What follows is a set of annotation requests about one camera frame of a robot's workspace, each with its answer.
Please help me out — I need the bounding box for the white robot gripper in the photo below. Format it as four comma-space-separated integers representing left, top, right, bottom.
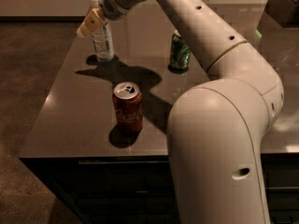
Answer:
77, 0, 146, 38

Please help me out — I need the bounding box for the clear plastic water bottle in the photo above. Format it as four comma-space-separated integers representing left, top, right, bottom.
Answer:
89, 0, 116, 63

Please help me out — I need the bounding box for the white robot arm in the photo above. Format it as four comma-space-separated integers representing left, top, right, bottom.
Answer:
78, 0, 284, 224

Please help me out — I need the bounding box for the red Coca-Cola can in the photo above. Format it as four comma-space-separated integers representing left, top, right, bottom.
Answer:
112, 82, 143, 134

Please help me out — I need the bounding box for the green soda can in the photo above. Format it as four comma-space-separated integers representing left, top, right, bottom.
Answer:
170, 31, 191, 70

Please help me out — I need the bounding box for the dark drawer cabinet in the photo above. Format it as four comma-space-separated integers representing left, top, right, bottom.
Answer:
19, 152, 299, 224

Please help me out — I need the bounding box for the dark box with snacks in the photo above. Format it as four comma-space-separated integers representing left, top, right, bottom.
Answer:
264, 0, 299, 28

